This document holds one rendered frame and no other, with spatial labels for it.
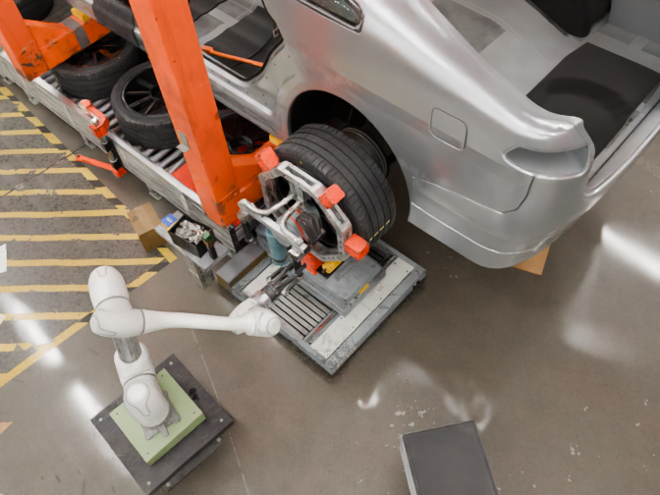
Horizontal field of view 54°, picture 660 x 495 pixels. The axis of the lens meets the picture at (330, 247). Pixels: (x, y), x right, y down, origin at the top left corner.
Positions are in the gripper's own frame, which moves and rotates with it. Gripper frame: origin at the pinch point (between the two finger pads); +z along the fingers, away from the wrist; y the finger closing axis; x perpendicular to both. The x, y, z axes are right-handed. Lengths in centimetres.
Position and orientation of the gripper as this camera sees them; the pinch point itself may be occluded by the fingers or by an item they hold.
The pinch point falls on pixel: (297, 266)
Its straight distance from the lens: 293.9
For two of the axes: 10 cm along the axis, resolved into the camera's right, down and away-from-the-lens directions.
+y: 7.4, 5.2, -4.3
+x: -0.6, -5.8, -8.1
